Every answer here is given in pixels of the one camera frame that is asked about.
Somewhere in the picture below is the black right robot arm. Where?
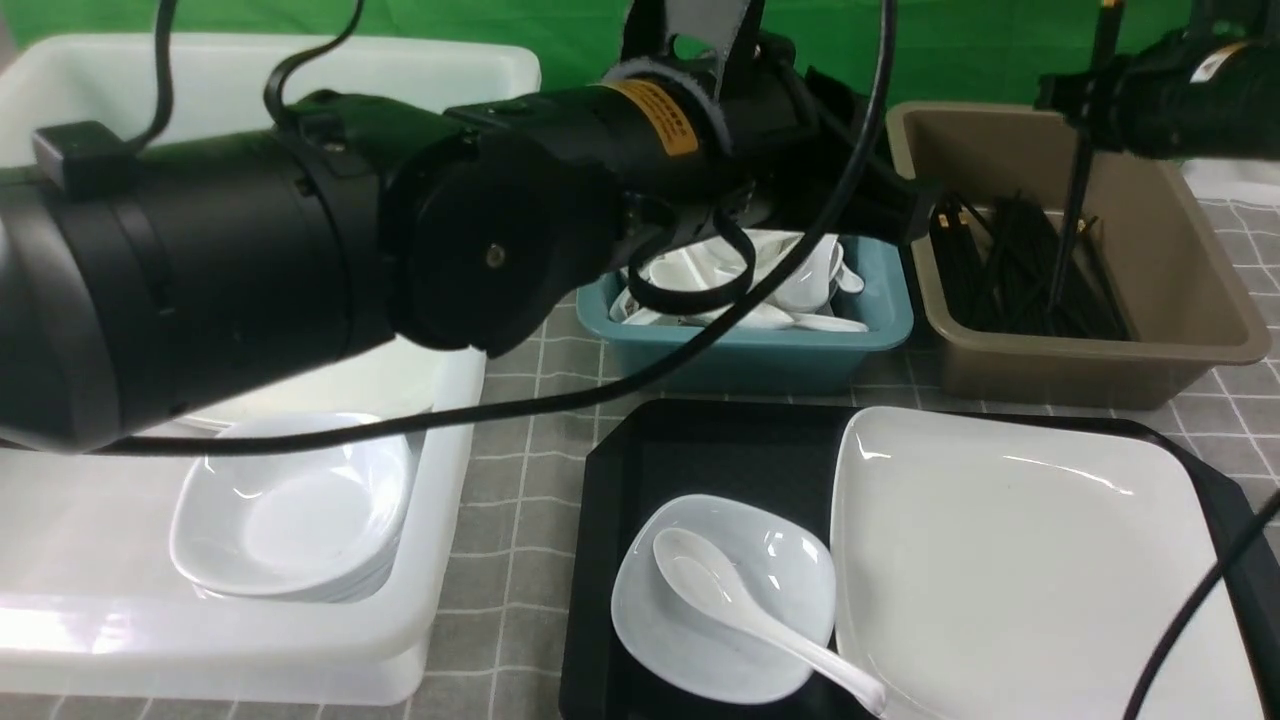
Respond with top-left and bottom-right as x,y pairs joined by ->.
1033,1 -> 1279,161

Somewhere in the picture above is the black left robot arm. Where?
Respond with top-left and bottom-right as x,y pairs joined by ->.
3,35 -> 934,455

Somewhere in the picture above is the large white square plate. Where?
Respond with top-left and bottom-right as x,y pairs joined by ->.
829,407 -> 1253,719

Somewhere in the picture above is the green backdrop cloth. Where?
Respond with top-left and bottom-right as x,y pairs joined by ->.
0,0 -> 1201,111

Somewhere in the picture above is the large white plastic bin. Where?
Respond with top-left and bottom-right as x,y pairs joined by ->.
3,33 -> 541,719

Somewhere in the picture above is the white bowls stack in bin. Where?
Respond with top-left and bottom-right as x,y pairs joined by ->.
169,436 -> 413,603

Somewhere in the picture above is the brown plastic bin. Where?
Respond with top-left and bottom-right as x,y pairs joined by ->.
884,102 -> 1271,410

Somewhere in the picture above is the black chopstick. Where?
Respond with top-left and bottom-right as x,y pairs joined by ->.
1044,1 -> 1126,331

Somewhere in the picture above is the pile of white spoons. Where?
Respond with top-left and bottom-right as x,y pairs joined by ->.
609,229 -> 870,333

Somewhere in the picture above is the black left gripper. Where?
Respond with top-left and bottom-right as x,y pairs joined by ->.
733,35 -> 941,246

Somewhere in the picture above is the white ceramic soup spoon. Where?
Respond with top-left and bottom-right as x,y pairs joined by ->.
652,528 -> 887,717

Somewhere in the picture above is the black serving tray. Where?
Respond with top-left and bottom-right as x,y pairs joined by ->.
559,398 -> 1279,719

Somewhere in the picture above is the white plates stack in bin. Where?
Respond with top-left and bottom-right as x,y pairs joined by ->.
180,334 -> 471,433

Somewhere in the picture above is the small white bowl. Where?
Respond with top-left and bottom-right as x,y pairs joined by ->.
611,495 -> 836,706

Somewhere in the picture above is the teal plastic bin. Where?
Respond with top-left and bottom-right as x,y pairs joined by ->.
576,236 -> 914,396

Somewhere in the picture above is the pile of black chopsticks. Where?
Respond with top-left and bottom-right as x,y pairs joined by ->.
929,193 -> 1134,341

